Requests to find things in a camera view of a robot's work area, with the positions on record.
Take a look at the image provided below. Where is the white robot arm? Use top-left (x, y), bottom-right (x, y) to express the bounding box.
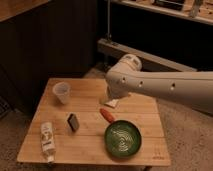
top-left (105, 54), bottom-right (213, 114)

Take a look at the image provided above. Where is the dark standing eraser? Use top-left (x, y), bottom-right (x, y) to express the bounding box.
top-left (67, 114), bottom-right (79, 131)

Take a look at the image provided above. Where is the white sponge block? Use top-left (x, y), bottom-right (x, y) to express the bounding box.
top-left (105, 99), bottom-right (119, 108)

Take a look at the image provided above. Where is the wooden table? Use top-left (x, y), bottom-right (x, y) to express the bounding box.
top-left (17, 78), bottom-right (171, 166)

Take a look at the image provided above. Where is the grey metal beam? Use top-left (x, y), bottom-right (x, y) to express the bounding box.
top-left (97, 38), bottom-right (196, 72)

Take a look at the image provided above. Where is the white lotion tube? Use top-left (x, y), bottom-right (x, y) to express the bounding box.
top-left (41, 122), bottom-right (56, 163)

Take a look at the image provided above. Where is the wooden shelf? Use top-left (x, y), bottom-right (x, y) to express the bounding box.
top-left (112, 0), bottom-right (213, 26)

